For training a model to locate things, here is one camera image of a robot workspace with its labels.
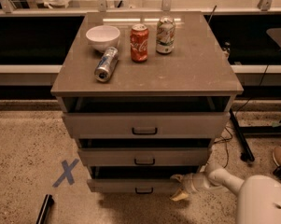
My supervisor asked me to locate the grey drawer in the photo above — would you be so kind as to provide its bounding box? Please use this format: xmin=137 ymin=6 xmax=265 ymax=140
xmin=87 ymin=166 xmax=199 ymax=194
xmin=77 ymin=138 xmax=211 ymax=167
xmin=62 ymin=96 xmax=232 ymax=140

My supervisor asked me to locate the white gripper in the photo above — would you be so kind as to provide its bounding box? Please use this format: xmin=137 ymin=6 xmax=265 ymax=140
xmin=170 ymin=173 xmax=210 ymax=202

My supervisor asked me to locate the white bowl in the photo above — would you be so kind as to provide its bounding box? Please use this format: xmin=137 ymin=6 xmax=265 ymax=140
xmin=86 ymin=25 xmax=120 ymax=53

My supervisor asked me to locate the thin floor cable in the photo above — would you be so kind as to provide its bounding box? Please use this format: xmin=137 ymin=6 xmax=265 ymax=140
xmin=206 ymin=47 xmax=281 ymax=170

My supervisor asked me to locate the red cola can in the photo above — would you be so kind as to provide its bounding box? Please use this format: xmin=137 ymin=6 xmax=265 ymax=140
xmin=130 ymin=23 xmax=149 ymax=63

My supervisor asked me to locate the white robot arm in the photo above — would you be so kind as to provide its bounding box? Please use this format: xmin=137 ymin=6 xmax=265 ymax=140
xmin=171 ymin=162 xmax=281 ymax=224

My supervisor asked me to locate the blue tape cross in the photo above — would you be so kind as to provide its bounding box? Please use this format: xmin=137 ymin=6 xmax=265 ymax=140
xmin=52 ymin=159 xmax=78 ymax=188

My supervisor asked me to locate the black stand leg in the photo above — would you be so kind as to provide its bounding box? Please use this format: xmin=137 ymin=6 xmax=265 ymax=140
xmin=230 ymin=110 xmax=255 ymax=162

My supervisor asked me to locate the black bar on floor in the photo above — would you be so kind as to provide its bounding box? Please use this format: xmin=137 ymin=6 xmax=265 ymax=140
xmin=35 ymin=194 xmax=54 ymax=224

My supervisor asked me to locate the silver blue lying can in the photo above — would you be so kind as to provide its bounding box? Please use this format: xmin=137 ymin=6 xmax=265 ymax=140
xmin=94 ymin=47 xmax=119 ymax=82

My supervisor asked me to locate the grey drawer cabinet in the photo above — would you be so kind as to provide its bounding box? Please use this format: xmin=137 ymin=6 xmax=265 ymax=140
xmin=50 ymin=10 xmax=245 ymax=191

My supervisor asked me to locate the green white soda can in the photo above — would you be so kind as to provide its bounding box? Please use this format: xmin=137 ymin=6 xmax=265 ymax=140
xmin=156 ymin=16 xmax=176 ymax=54

